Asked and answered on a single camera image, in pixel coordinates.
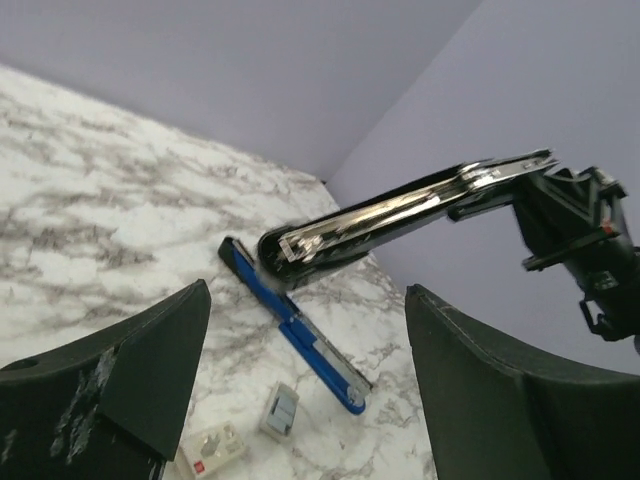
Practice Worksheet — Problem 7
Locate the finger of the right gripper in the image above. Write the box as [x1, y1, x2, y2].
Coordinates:
[448, 167, 615, 250]

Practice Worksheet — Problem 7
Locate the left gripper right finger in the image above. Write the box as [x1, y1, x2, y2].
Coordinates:
[405, 285, 639, 480]

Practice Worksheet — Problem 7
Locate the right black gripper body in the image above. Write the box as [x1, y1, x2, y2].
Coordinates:
[523, 179, 639, 342]

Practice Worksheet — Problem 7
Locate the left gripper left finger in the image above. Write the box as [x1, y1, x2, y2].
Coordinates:
[1, 279, 211, 480]

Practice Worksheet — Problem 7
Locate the white staple box sleeve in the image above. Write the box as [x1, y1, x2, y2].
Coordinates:
[175, 422, 247, 479]

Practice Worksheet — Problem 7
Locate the blue stapler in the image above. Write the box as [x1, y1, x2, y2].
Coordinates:
[218, 236, 373, 415]

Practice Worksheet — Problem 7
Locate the staple tray with staples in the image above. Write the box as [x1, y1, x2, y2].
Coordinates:
[259, 382, 299, 443]

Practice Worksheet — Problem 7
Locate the black stapler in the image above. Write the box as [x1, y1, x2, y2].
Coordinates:
[256, 149, 557, 292]

